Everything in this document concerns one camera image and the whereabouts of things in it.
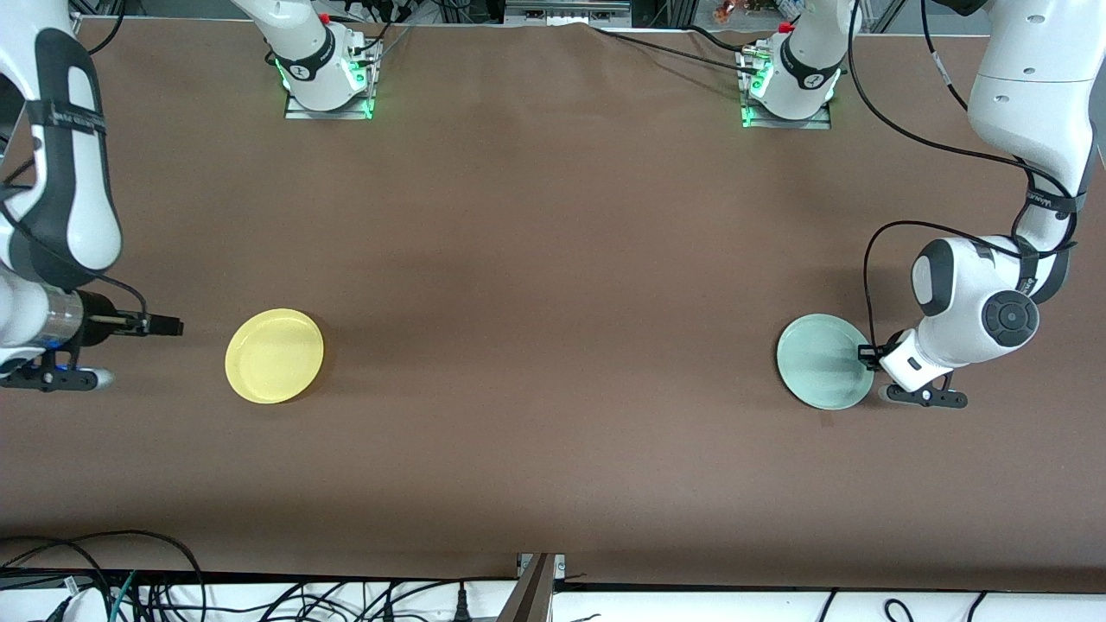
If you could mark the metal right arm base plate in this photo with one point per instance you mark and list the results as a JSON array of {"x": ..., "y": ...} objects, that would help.
[{"x": 333, "y": 111}]

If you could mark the yellow plate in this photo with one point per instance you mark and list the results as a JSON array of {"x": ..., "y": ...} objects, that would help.
[{"x": 274, "y": 356}]

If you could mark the aluminium frame bracket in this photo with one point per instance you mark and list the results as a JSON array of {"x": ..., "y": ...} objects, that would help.
[{"x": 537, "y": 592}]

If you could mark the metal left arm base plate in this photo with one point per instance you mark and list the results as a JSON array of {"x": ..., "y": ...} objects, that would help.
[{"x": 791, "y": 122}]

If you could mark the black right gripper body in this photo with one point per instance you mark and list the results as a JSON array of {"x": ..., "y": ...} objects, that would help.
[{"x": 97, "y": 311}]

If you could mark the black power plug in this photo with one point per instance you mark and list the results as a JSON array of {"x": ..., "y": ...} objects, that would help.
[{"x": 460, "y": 606}]

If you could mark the pale green plate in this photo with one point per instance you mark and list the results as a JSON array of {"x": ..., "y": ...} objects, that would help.
[{"x": 821, "y": 361}]

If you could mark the grey aluminium rail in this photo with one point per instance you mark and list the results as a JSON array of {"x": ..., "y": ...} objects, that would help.
[{"x": 566, "y": 11}]

